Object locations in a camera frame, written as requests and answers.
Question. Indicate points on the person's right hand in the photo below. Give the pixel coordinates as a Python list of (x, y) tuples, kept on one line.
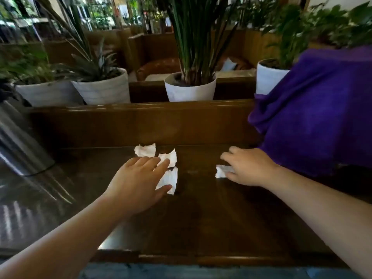
[(252, 168)]

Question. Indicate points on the person's left forearm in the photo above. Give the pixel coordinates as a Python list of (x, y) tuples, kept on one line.
[(64, 244)]

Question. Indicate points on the spiky green plant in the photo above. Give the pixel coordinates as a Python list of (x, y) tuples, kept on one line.
[(93, 66)]

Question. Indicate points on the small bushy green plant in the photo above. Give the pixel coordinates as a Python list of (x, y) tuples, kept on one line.
[(29, 69)]

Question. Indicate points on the smooth white plant pot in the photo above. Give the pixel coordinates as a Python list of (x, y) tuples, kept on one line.
[(190, 91)]

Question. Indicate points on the purple cloth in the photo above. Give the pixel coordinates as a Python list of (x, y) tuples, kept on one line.
[(319, 113)]

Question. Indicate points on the person's right forearm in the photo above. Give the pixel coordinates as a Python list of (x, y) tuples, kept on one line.
[(325, 212)]

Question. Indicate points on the tall narrow-leaf green plant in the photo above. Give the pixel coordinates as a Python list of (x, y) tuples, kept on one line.
[(197, 37)]

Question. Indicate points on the ribbed white plant pot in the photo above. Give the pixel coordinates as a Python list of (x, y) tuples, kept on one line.
[(104, 90)]

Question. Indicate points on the brown leather sofa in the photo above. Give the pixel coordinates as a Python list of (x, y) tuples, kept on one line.
[(158, 66)]

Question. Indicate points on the broad-leaf green plant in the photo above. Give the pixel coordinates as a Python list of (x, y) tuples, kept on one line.
[(290, 34)]

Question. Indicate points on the brown wooden ledge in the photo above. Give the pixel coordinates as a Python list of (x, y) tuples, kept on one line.
[(145, 124)]

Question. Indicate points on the person's left hand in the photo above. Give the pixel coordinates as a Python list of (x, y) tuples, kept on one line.
[(133, 185)]

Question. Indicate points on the tall white plant pot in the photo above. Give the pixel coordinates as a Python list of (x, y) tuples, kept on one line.
[(268, 78)]

